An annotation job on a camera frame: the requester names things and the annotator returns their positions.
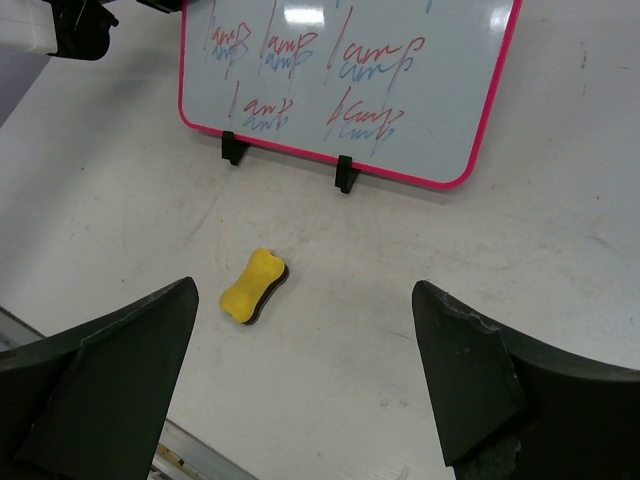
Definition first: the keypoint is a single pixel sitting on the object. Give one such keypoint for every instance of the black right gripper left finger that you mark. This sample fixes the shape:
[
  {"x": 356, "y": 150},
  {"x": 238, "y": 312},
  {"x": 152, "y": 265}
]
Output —
[{"x": 168, "y": 320}]

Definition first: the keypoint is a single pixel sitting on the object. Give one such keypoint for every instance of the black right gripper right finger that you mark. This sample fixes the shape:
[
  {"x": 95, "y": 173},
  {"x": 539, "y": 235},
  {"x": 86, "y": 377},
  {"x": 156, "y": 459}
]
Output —
[{"x": 509, "y": 406}]

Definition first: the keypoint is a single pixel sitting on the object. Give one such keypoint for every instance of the yellow bone shaped eraser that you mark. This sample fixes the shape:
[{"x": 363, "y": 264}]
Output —
[{"x": 244, "y": 299}]

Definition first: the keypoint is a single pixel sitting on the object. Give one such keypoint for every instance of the pink framed whiteboard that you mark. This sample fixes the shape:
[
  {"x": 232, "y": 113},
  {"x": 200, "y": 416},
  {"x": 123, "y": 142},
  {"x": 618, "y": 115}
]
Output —
[{"x": 399, "y": 89}]

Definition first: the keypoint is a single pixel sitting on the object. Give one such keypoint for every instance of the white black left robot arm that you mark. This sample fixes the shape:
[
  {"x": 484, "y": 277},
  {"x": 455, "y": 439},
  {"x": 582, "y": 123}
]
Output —
[{"x": 77, "y": 30}]

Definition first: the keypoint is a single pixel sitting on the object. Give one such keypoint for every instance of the black metal easel stand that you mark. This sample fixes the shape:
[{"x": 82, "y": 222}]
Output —
[{"x": 290, "y": 160}]

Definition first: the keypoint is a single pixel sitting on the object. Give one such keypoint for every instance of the aluminium table frame rails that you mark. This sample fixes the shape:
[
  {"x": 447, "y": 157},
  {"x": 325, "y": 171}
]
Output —
[{"x": 81, "y": 405}]

